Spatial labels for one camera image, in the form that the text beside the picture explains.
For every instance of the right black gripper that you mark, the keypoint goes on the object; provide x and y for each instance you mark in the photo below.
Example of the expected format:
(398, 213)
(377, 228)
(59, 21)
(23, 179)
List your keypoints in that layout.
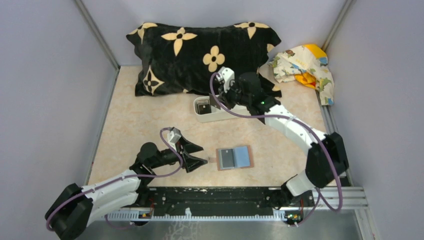
(225, 96)

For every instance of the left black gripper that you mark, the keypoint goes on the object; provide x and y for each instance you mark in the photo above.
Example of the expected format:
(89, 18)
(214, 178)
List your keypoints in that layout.
(188, 162)

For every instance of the dark card sleeve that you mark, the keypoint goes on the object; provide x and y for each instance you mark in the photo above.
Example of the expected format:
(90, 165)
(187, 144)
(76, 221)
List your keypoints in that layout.
(214, 101)

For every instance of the brown leather card holder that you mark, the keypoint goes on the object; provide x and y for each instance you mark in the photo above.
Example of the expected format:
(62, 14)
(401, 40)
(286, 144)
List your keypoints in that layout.
(243, 158)

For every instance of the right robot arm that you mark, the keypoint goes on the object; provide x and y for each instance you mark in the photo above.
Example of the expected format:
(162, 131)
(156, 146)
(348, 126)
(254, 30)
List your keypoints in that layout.
(326, 157)

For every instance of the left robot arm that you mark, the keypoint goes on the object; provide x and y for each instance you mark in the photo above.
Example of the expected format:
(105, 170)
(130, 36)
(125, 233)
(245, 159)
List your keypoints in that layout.
(78, 206)

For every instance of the stack of cards in bin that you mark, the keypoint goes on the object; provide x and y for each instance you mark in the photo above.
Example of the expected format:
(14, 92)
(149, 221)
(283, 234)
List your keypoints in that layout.
(203, 107)

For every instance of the grey card left sleeve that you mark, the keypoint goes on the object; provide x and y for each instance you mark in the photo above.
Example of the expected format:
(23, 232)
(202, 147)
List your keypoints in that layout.
(227, 158)

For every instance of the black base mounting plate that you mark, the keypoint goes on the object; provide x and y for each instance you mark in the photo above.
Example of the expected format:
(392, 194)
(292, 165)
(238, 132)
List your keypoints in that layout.
(218, 201)

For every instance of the black floral pillow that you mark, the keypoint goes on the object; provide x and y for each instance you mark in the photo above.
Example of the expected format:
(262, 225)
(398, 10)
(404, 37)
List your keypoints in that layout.
(178, 59)

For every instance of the cartoon print cloth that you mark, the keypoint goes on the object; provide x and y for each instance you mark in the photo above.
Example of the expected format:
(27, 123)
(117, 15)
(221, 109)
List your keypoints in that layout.
(308, 65)

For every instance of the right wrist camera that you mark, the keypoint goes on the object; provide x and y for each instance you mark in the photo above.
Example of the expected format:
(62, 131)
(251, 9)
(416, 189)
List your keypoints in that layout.
(226, 77)

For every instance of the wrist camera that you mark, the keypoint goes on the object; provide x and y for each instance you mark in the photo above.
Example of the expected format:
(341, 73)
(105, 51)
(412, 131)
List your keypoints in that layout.
(226, 77)
(173, 135)

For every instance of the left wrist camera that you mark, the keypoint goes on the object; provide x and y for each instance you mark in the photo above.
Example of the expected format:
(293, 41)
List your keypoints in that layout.
(173, 135)

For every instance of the aluminium frame rail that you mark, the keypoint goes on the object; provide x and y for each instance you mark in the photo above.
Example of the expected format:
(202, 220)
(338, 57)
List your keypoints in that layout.
(329, 199)

